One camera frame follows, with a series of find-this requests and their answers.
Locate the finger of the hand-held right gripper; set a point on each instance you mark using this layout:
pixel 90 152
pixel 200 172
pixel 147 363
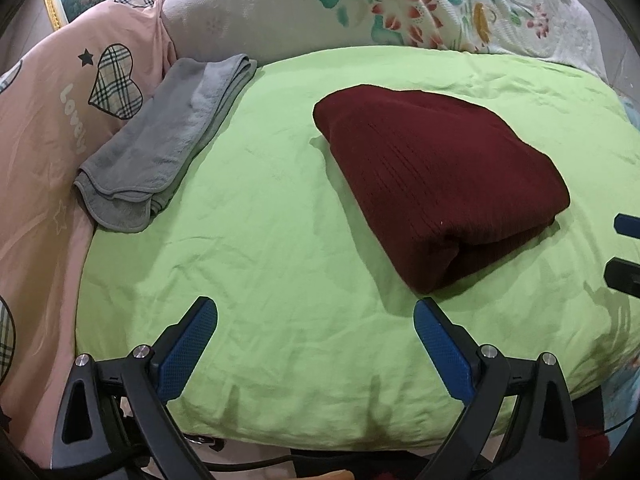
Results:
pixel 629 225
pixel 624 277

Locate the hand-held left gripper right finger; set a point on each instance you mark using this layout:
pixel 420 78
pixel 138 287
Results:
pixel 440 345

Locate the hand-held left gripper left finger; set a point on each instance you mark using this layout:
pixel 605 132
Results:
pixel 192 340

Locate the maroon knit sweater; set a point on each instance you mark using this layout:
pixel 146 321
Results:
pixel 440 175

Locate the light blue patterned cloth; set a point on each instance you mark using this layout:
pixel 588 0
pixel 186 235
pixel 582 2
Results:
pixel 620 390

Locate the light green bed sheet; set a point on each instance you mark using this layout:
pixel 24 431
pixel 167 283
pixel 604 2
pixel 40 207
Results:
pixel 260 240

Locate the red cloth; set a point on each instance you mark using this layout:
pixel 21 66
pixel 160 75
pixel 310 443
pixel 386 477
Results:
pixel 590 452

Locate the grey folded towel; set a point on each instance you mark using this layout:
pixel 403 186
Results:
pixel 160 135

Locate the pink heart print duvet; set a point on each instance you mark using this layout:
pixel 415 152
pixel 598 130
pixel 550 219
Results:
pixel 45 125

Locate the white floral blanket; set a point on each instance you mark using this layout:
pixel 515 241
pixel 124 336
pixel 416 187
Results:
pixel 350 5

